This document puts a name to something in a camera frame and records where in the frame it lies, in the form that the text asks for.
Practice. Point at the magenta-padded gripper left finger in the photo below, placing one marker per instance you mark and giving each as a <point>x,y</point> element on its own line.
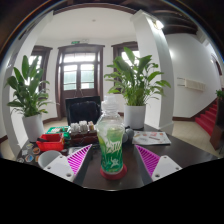
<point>65,166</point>

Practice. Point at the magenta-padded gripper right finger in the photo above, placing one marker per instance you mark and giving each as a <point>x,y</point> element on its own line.
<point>160,166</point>

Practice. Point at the clear green-labelled drink bottle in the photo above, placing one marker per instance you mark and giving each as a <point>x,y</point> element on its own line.
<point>110,140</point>

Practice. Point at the red plastic box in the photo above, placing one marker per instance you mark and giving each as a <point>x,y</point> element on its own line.
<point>50,143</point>

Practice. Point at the white printed leaflet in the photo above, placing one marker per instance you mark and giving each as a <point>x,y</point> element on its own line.
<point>151,138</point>

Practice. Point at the round printed sticker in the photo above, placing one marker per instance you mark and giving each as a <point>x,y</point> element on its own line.
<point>36,150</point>
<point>29,145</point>
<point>29,158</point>

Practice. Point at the brown box of snacks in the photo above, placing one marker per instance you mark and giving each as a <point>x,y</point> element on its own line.
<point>83,135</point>

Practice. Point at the green flat box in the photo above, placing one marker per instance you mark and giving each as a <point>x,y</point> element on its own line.
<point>55,130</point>

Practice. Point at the grey round object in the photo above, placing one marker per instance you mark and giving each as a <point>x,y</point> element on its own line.
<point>128,135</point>

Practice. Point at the flat round red coaster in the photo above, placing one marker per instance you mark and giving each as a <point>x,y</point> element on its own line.
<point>115,176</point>

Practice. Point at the red carpeted staircase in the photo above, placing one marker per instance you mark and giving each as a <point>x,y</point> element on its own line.
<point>207,118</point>

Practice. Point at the broad-leaved potted plant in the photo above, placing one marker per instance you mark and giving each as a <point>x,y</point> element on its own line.
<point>135,83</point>
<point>30,90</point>

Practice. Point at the brown wooden double door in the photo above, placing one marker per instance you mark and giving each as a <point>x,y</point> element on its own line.
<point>80,73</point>

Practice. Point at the brown-framed window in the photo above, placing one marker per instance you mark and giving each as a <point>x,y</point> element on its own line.
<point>41,56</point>
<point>118,50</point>

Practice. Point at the green exit sign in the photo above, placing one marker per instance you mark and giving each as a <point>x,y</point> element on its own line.
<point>75,42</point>

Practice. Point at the white wall heater unit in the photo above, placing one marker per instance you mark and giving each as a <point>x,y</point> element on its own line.
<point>191,84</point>

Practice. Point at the white wall lamp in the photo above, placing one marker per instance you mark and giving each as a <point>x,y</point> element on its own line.
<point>159,24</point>

